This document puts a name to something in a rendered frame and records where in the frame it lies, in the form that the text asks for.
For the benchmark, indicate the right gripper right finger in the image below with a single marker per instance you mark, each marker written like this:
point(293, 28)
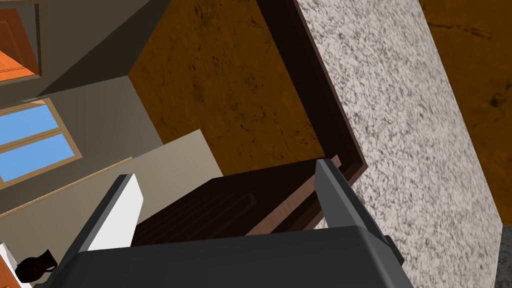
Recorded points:
point(336, 200)

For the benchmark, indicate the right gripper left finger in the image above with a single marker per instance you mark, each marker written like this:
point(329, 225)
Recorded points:
point(116, 216)

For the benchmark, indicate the dark jug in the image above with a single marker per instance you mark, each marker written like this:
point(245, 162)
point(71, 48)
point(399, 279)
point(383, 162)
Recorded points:
point(34, 267)

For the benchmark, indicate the wood framed window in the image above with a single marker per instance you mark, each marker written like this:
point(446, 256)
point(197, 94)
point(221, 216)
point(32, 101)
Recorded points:
point(32, 144)

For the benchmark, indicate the dark brown cupboard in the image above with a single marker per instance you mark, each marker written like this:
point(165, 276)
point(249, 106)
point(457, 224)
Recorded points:
point(304, 80)

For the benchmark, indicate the orange door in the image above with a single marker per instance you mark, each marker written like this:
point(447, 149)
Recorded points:
point(14, 48)

